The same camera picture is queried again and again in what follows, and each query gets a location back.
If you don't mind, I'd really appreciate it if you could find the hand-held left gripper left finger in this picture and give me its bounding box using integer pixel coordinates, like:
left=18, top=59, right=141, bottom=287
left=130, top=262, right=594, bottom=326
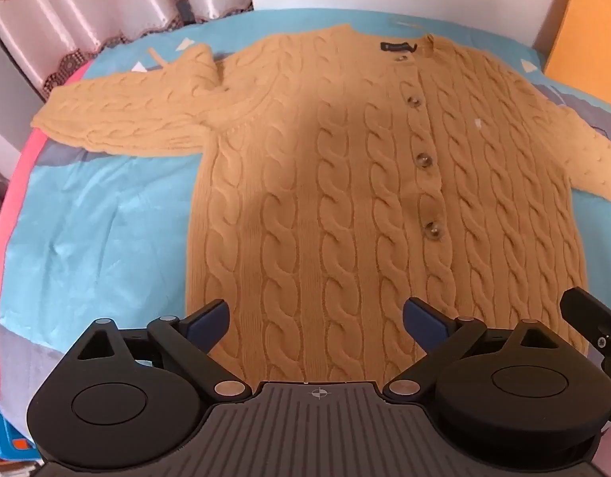
left=77, top=299, right=253, bottom=403

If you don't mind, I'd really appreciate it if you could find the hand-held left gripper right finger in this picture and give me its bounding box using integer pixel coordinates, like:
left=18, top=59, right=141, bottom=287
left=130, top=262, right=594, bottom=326
left=382, top=297, right=568, bottom=402

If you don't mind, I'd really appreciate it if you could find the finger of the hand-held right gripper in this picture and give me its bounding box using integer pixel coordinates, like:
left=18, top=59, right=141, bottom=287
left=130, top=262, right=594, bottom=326
left=559, top=287, right=611, bottom=378

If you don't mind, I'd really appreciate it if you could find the mustard cable-knit cardigan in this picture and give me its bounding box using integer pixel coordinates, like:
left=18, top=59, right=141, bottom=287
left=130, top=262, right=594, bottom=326
left=31, top=24, right=611, bottom=383

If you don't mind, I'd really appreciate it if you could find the blue patterned bed sheet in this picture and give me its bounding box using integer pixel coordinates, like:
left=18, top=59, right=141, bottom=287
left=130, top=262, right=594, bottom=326
left=0, top=7, right=611, bottom=408

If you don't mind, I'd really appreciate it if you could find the blue box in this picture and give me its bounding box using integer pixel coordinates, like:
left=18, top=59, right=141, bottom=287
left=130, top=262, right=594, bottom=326
left=0, top=397, right=38, bottom=464

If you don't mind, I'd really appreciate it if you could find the orange wooden board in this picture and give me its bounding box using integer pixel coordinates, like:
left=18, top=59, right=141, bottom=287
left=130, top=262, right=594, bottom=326
left=541, top=0, right=611, bottom=94

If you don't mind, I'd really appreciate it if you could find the white satin curtain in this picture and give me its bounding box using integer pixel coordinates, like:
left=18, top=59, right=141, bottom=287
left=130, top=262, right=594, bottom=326
left=0, top=0, right=254, bottom=103

